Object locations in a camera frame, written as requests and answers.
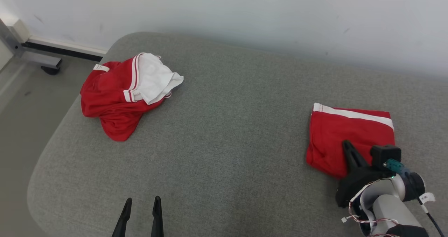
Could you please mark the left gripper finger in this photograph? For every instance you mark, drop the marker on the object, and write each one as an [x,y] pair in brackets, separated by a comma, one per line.
[158,219]
[124,219]

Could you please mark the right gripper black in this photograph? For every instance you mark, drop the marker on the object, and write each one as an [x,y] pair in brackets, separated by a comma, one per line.
[355,184]

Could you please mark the red shorts white stripe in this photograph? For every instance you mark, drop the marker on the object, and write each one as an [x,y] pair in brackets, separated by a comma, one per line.
[336,135]

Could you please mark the red jersey white sleeves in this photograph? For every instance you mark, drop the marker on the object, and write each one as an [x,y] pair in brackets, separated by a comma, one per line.
[112,104]

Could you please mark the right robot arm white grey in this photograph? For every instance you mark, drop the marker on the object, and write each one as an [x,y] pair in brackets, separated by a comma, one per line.
[388,205]

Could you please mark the grey fabric sofa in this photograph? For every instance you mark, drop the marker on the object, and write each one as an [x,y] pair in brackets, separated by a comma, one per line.
[231,132]

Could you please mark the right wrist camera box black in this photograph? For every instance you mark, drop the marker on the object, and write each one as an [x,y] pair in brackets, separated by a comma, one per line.
[383,153]

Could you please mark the white wall baseboard black strip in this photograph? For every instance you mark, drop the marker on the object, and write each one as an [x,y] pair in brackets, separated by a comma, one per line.
[66,49]

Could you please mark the grey metal frame leg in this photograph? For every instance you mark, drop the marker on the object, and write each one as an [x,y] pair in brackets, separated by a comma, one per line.
[24,53]

